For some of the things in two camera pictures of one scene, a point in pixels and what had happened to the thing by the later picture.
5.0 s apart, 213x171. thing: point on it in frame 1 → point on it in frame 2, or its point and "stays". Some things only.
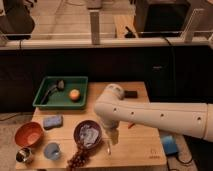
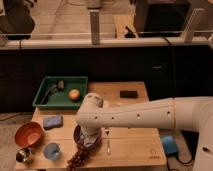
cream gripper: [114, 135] → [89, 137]
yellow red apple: [74, 94] stays
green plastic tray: [62, 93] stays
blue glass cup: [52, 151] stays
